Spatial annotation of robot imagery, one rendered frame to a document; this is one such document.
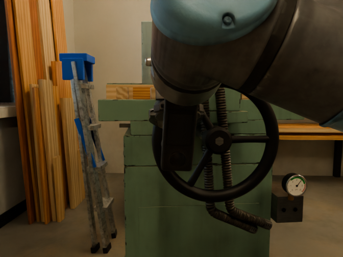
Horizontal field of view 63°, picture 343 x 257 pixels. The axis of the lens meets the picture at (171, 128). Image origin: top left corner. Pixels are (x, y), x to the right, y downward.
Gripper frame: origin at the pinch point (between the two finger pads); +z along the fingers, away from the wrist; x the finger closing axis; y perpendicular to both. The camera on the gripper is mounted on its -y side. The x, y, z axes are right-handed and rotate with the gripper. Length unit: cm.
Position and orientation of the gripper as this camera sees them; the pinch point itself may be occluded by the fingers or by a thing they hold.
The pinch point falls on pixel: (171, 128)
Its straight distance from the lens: 54.6
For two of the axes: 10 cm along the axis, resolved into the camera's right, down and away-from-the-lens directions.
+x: -10.0, 0.1, -1.0
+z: -0.9, 2.5, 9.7
